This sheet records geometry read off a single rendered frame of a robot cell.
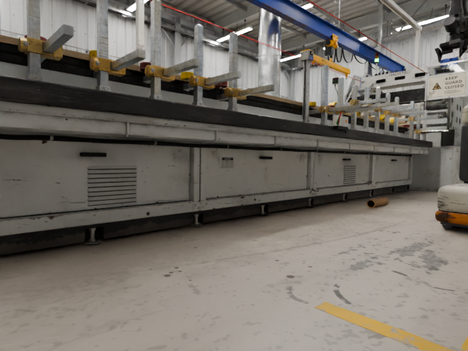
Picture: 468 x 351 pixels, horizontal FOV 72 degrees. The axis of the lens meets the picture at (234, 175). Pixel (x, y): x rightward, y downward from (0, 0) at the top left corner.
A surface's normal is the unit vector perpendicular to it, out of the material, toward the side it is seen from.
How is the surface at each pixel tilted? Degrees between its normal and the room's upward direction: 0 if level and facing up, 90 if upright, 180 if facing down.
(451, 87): 90
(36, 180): 89
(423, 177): 90
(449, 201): 90
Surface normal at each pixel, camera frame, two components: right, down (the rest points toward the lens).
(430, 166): -0.73, 0.03
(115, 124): 0.69, 0.05
